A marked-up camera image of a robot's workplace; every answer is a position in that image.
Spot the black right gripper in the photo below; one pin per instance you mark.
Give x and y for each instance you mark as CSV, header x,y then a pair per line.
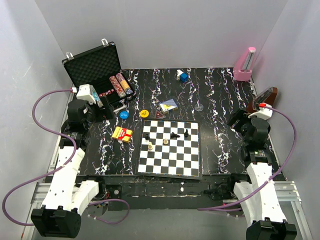
x,y
240,114

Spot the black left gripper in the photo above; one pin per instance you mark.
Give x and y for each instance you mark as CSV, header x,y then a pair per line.
x,y
107,112

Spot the red yellow card deck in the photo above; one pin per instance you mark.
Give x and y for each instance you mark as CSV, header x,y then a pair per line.
x,y
122,134

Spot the clear dealer button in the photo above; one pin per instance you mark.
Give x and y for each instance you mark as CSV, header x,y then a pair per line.
x,y
199,107

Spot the blue patterned card deck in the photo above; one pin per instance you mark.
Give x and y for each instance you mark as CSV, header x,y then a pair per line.
x,y
168,106

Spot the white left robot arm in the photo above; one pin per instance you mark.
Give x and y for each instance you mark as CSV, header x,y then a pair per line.
x,y
61,210

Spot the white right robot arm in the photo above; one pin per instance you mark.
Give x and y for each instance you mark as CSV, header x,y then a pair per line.
x,y
264,216

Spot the blue round button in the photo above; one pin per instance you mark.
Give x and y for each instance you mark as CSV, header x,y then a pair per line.
x,y
124,115

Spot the red poker chip row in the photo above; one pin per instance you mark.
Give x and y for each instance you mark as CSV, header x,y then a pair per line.
x,y
116,85

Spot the green light blue chip row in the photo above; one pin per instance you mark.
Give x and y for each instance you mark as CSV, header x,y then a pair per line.
x,y
96,97

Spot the blue chip stack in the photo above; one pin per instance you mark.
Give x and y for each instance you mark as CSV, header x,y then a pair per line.
x,y
128,91

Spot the purple yellow chip row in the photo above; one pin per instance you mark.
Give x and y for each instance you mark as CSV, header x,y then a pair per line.
x,y
122,81

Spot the yellow round button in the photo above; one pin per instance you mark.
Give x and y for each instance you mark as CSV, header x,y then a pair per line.
x,y
144,113

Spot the brown wooden metronome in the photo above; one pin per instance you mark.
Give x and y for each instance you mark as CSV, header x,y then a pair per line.
x,y
268,96

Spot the black aluminium poker case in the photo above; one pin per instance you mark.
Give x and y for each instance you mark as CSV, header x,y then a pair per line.
x,y
95,67

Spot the pink metronome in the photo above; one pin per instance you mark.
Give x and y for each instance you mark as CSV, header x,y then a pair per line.
x,y
243,68

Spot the red triangle token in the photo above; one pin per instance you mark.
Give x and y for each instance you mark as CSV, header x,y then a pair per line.
x,y
159,115

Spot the white king chess piece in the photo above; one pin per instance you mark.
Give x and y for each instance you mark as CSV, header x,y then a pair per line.
x,y
150,145

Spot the white bishop chess piece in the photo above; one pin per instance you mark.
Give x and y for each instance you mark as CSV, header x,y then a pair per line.
x,y
165,142

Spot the black bishop lying down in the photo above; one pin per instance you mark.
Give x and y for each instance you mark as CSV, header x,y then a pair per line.
x,y
174,135

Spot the blue cube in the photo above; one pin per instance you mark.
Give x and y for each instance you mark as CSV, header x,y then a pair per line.
x,y
183,77

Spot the black white chessboard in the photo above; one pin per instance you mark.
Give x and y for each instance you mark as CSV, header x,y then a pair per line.
x,y
180,158

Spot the white small block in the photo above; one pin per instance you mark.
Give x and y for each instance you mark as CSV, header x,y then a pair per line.
x,y
178,74

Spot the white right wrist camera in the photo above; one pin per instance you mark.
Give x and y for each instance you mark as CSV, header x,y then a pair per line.
x,y
265,112

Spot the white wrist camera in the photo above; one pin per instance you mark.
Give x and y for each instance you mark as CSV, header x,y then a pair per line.
x,y
265,112
85,92

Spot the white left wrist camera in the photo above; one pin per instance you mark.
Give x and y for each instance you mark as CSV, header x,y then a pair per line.
x,y
85,92

